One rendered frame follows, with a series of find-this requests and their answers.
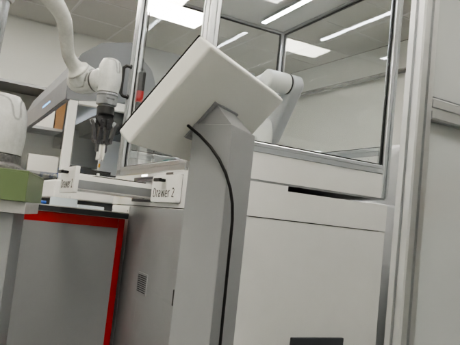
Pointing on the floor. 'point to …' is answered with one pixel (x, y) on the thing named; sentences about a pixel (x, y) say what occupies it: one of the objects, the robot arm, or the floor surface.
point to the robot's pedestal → (10, 254)
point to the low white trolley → (66, 276)
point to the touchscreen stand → (211, 236)
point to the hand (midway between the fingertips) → (100, 152)
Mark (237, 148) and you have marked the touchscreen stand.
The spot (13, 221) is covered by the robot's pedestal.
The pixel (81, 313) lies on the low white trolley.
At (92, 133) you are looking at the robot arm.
